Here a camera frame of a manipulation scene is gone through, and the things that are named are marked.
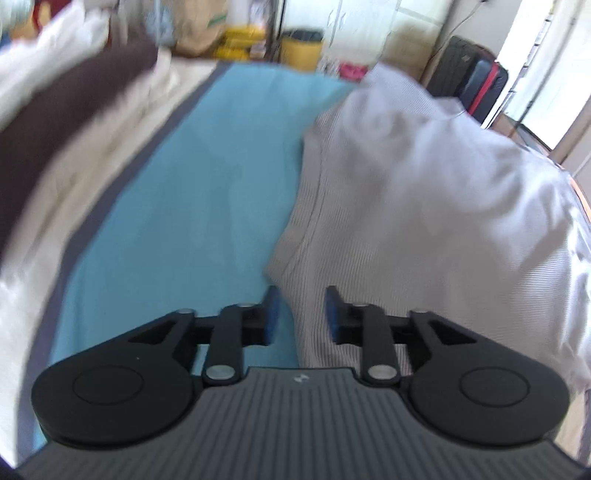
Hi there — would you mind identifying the yellow waste bin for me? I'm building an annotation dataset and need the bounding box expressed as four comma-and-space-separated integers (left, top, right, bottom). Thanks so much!
280, 28, 324, 72

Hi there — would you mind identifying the dark brown garment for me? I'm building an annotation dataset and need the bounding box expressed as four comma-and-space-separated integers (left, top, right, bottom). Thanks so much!
1, 39, 158, 245

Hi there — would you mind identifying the white crumpled duvet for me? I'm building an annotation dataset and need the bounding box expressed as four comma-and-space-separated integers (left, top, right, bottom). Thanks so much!
0, 0, 181, 135

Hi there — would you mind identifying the black suitcase with red strap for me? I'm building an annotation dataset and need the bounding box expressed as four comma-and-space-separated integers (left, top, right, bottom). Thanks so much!
427, 36, 509, 124

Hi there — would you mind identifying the striped multicolour bed sheet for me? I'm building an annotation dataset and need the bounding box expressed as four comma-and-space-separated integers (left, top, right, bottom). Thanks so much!
1, 54, 353, 466

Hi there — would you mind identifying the light grey waffle knit garment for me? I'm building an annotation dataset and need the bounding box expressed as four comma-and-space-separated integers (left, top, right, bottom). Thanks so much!
263, 62, 591, 462

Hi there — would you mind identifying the brown paper bag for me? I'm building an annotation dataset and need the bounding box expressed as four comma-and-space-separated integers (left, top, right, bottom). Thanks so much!
173, 0, 228, 57

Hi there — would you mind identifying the yellow box on floor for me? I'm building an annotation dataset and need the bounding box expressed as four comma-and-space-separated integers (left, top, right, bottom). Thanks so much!
213, 25, 267, 62

